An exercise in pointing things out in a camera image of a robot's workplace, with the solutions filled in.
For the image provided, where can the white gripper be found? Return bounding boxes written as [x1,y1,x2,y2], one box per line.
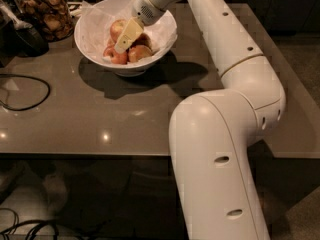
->
[114,0,164,54]

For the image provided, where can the red yellow apple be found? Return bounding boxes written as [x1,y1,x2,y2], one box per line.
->
[109,19,127,43]

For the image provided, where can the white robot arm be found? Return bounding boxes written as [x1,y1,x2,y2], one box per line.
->
[116,0,286,240]

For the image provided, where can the back right red apple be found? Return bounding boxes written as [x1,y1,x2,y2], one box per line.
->
[133,33,152,48]

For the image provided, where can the front right red apple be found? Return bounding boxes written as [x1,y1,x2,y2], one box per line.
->
[128,45,153,63]

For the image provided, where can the front left red apple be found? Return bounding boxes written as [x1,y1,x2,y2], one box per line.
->
[103,45,127,65]

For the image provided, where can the white paper bowl liner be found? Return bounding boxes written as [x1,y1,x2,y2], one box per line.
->
[78,0,178,64]

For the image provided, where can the white ceramic bowl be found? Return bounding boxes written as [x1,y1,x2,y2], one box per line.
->
[73,0,178,78]

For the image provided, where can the glass jar of dried chips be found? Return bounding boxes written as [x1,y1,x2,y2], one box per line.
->
[15,0,74,42]

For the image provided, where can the black kitchen appliance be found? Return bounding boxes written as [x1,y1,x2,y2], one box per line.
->
[0,0,49,68]

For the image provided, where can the white cloth on floor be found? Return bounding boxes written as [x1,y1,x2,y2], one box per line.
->
[0,171,69,236]

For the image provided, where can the black cable on table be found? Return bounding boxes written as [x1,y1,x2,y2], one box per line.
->
[0,73,52,112]

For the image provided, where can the black cables on floor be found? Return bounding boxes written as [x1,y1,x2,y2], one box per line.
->
[0,207,101,240]

